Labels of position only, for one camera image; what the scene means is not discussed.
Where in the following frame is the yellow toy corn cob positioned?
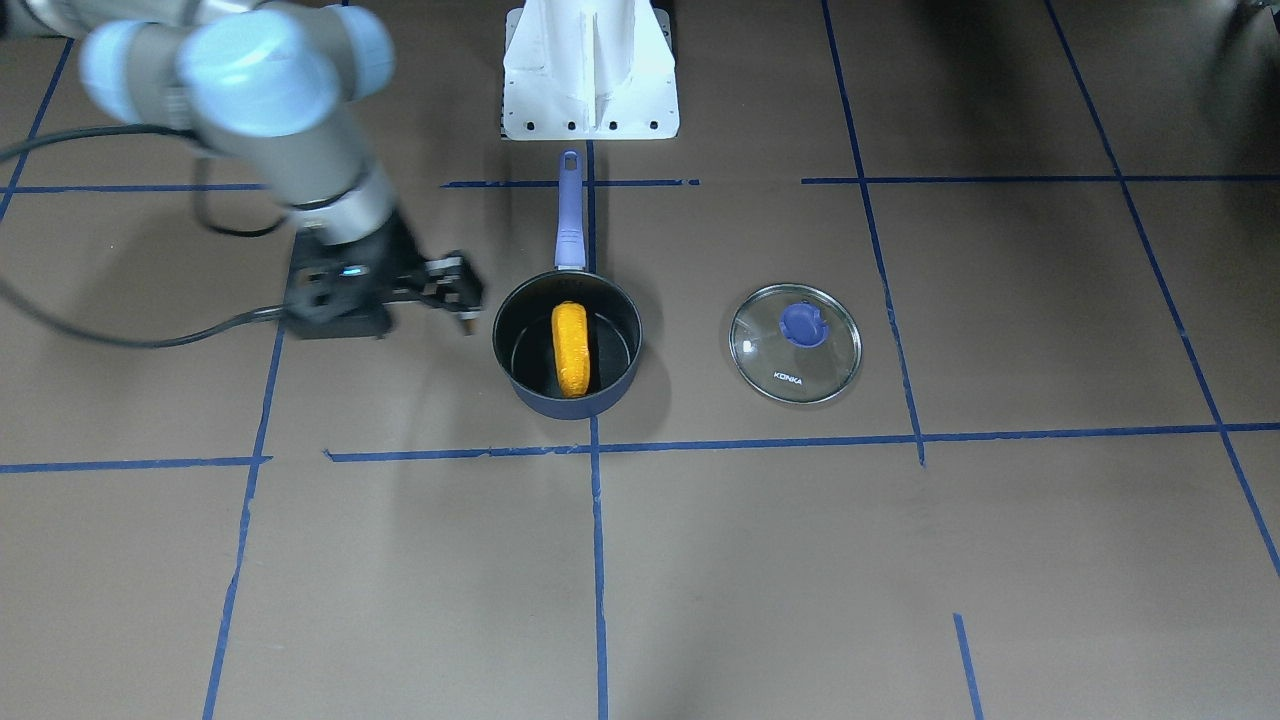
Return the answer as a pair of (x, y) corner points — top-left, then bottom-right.
(550, 301), (591, 398)

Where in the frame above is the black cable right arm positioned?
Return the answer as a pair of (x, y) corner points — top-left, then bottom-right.
(0, 124), (296, 350)

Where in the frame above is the dark blue saucepan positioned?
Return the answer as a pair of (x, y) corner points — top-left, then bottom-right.
(492, 149), (644, 421)

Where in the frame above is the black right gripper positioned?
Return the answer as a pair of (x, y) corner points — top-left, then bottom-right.
(283, 211), (485, 340)

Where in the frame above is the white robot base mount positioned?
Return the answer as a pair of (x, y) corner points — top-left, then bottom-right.
(500, 1), (681, 142)

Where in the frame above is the glass pot lid blue knob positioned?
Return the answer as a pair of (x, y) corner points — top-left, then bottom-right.
(727, 283), (863, 405)

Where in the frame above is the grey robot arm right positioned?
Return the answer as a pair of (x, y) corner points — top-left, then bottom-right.
(3, 1), (484, 340)

